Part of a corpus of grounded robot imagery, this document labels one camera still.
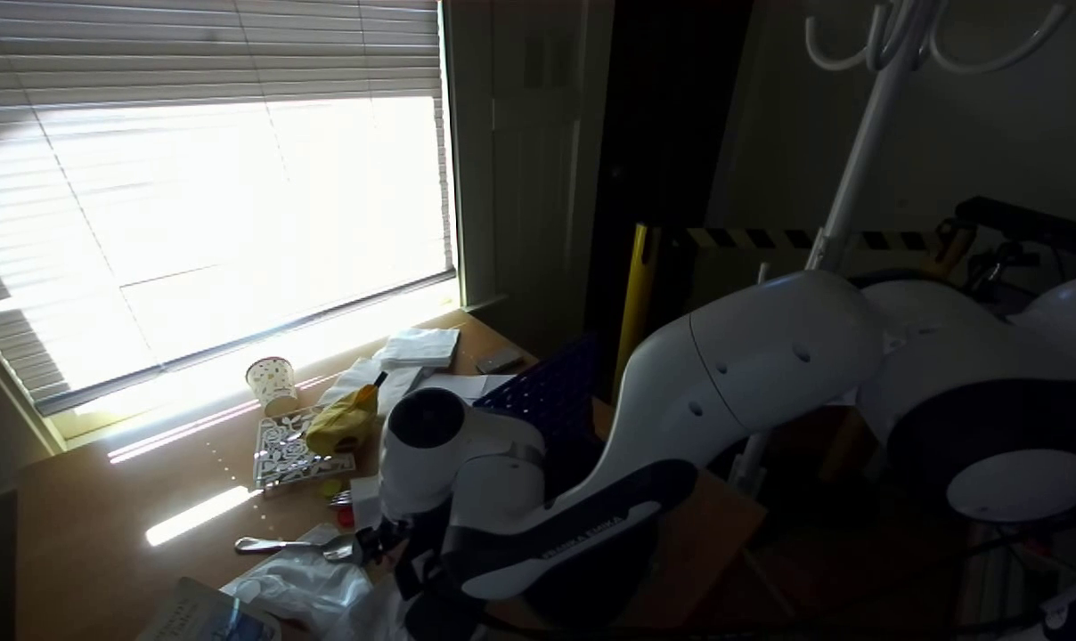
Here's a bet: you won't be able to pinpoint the silver patterned foil bag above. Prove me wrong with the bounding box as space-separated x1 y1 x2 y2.
249 414 356 497

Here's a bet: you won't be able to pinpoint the metal spoon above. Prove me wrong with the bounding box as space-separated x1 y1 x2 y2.
232 530 364 563

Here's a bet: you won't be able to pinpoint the white paper cup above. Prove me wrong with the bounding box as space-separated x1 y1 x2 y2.
241 354 299 405

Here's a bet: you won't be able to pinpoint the wide white window blinds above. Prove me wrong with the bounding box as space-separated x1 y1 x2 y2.
0 0 459 420

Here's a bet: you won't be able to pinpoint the blue perforated game board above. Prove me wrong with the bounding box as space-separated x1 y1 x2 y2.
478 341 612 479

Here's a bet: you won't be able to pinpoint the yellow bag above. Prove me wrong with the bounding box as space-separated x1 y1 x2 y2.
301 383 381 459

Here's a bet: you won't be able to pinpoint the white plastic bag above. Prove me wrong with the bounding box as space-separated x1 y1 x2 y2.
220 550 410 641

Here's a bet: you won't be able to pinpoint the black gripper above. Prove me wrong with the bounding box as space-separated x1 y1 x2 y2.
356 513 486 641

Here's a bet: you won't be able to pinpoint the black equipment frame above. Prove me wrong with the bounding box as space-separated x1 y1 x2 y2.
940 194 1076 301

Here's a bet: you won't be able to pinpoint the white flat package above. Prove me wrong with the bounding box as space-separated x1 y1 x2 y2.
372 327 463 373

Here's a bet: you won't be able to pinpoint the white coat rack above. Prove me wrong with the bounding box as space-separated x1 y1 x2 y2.
730 0 1067 492

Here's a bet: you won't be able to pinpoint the clear plastic package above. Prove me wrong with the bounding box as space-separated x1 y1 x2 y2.
140 579 282 641

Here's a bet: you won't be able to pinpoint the yellow black striped barrier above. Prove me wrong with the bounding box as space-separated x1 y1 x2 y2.
612 223 963 397

